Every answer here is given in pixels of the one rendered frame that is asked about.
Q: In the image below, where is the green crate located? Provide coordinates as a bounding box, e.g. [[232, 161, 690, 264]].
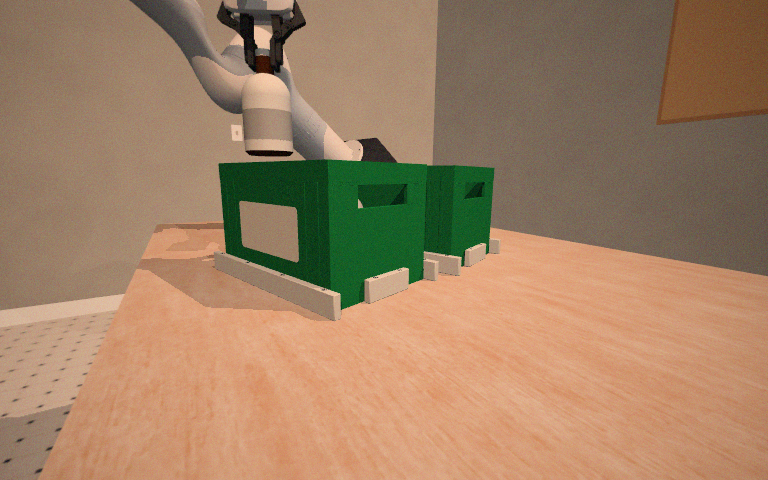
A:
[[218, 159, 427, 310], [424, 165, 495, 267]]

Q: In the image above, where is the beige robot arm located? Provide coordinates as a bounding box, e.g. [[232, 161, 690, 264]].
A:
[[130, 0, 363, 161]]

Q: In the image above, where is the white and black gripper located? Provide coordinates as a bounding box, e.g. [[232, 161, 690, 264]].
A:
[[217, 0, 306, 73]]

